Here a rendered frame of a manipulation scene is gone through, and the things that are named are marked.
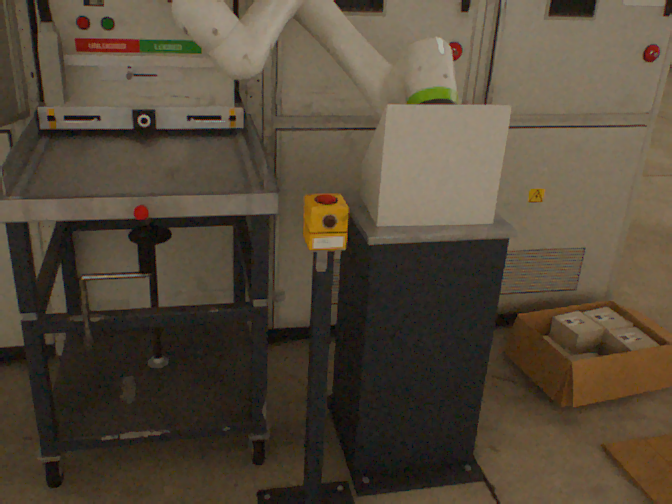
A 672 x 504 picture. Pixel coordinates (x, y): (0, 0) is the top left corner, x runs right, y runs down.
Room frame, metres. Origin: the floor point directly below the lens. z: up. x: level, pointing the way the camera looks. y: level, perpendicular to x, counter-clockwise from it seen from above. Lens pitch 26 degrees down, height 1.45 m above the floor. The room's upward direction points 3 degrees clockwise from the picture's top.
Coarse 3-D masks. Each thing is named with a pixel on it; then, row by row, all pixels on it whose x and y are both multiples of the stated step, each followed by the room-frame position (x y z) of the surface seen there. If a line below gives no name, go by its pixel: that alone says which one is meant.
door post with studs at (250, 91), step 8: (240, 0) 2.22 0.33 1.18; (248, 0) 2.22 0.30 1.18; (240, 8) 2.22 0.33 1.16; (240, 16) 2.22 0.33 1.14; (256, 80) 2.22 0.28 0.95; (240, 88) 2.22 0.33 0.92; (248, 88) 2.22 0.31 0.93; (256, 88) 2.22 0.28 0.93; (248, 96) 2.22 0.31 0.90; (256, 96) 2.22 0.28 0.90; (248, 104) 2.22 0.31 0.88; (256, 104) 2.22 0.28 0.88; (248, 112) 2.22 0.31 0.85; (256, 112) 2.22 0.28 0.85; (256, 120) 2.22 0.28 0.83; (256, 128) 2.22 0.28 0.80
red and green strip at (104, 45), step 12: (84, 48) 1.91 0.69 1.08; (96, 48) 1.91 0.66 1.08; (108, 48) 1.92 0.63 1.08; (120, 48) 1.93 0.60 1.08; (132, 48) 1.93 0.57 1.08; (144, 48) 1.94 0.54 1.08; (156, 48) 1.95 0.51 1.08; (168, 48) 1.96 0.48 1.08; (180, 48) 1.96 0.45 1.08; (192, 48) 1.97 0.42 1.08
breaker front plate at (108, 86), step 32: (64, 0) 1.90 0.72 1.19; (128, 0) 1.94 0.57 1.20; (160, 0) 1.95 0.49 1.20; (224, 0) 1.99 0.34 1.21; (64, 32) 1.90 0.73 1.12; (96, 32) 1.92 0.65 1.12; (128, 32) 1.93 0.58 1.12; (160, 32) 1.95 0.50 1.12; (96, 96) 1.91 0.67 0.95; (128, 96) 1.93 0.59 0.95; (160, 96) 1.95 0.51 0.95; (192, 96) 1.97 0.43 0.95; (224, 96) 1.99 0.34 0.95
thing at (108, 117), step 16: (64, 112) 1.88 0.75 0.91; (80, 112) 1.89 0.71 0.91; (96, 112) 1.90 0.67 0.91; (112, 112) 1.91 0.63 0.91; (128, 112) 1.92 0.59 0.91; (160, 112) 1.94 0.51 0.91; (176, 112) 1.95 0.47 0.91; (192, 112) 1.96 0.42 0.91; (208, 112) 1.97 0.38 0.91; (240, 112) 1.99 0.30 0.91; (48, 128) 1.87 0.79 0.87; (80, 128) 1.89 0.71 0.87; (96, 128) 1.90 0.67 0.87; (112, 128) 1.91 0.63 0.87; (128, 128) 1.92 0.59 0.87; (160, 128) 1.94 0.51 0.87; (176, 128) 1.95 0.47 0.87; (192, 128) 1.96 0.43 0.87
